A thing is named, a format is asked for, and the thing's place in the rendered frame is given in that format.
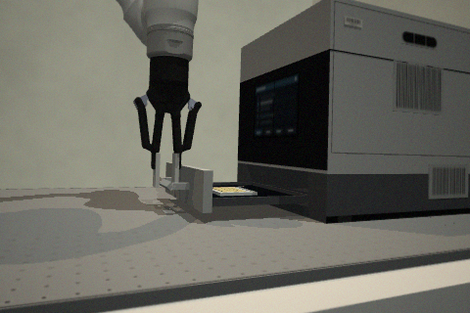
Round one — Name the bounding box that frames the grey benchtop instrument with drawer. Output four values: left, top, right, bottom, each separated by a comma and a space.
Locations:
160, 0, 470, 224

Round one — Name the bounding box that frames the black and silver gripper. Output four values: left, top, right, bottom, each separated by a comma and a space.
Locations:
133, 56, 202, 188

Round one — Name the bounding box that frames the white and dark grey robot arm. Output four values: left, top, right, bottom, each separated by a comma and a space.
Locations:
117, 0, 199, 62

